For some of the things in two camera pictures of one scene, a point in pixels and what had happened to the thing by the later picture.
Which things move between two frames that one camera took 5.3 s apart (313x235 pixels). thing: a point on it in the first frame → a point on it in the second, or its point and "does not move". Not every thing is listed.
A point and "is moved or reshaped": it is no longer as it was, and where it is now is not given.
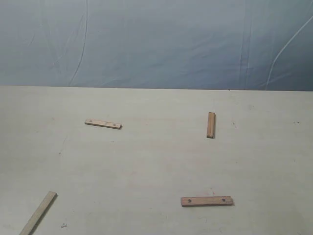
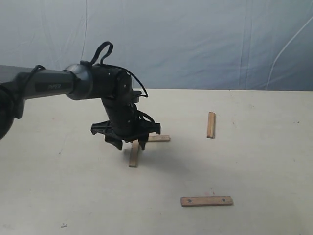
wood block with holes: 200,201 does not move
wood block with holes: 103,123 is moved or reshaped
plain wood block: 211,125 does not move
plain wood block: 38,214 → 133,155
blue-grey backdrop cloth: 252,45 does not move
